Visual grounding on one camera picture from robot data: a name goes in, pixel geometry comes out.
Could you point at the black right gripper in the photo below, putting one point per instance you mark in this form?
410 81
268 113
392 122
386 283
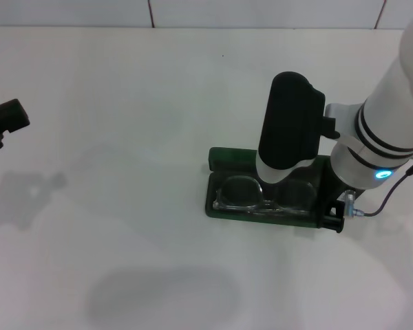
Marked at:
334 190

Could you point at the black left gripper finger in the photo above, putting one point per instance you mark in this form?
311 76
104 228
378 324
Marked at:
11 109
16 121

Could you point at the clear transparent glasses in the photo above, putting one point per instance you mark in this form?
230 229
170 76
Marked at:
241 207

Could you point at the green glasses case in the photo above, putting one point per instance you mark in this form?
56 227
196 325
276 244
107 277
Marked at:
227 156

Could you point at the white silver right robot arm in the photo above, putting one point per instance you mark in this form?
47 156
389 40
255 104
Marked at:
389 113

